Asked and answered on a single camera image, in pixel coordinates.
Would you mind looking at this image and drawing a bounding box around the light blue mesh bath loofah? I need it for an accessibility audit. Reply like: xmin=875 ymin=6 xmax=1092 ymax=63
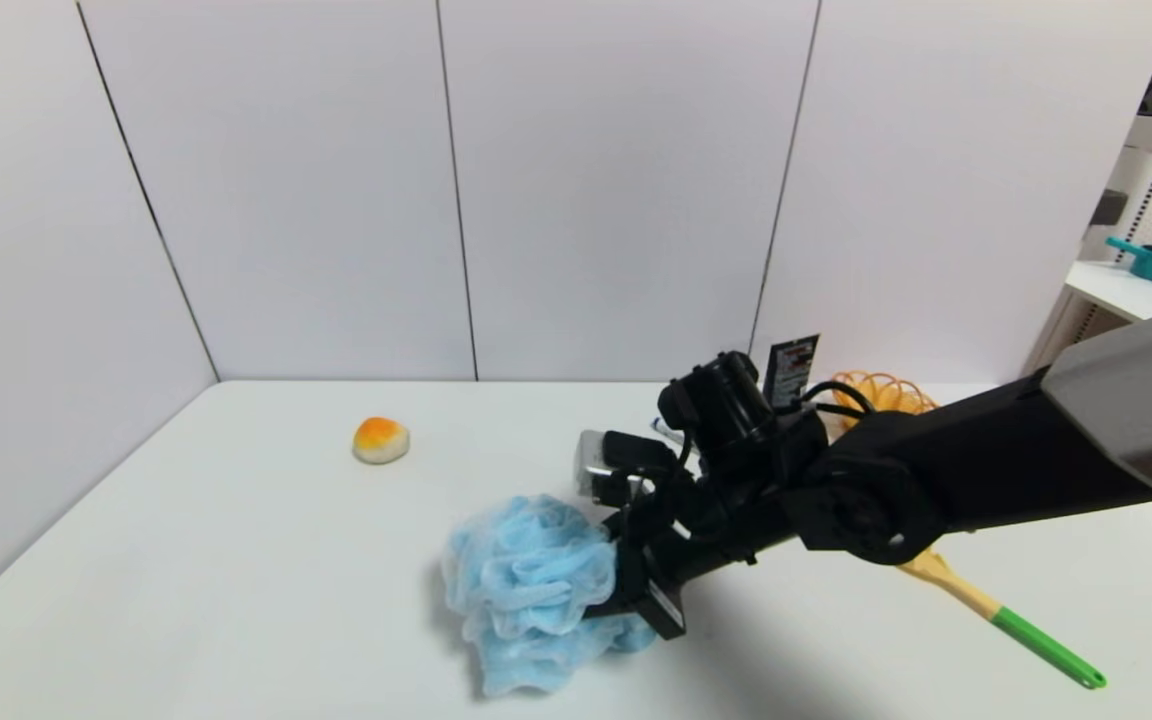
xmin=441 ymin=493 xmax=659 ymax=699

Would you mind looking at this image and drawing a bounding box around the cream pasta spoon green handle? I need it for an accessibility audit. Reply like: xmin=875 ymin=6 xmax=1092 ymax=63
xmin=896 ymin=545 xmax=1107 ymax=691

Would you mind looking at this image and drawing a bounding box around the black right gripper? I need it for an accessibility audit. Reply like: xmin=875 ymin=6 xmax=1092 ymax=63
xmin=582 ymin=505 xmax=757 ymax=641

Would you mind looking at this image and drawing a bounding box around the orange and white toy bun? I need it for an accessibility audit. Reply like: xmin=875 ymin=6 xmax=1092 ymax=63
xmin=352 ymin=416 xmax=411 ymax=466

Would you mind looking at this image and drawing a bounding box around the yellow woven basket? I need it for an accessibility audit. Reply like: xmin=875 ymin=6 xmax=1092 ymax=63
xmin=829 ymin=371 xmax=939 ymax=421

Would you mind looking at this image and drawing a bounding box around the black cosmetic tube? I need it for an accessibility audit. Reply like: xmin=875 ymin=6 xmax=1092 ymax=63
xmin=764 ymin=334 xmax=821 ymax=413

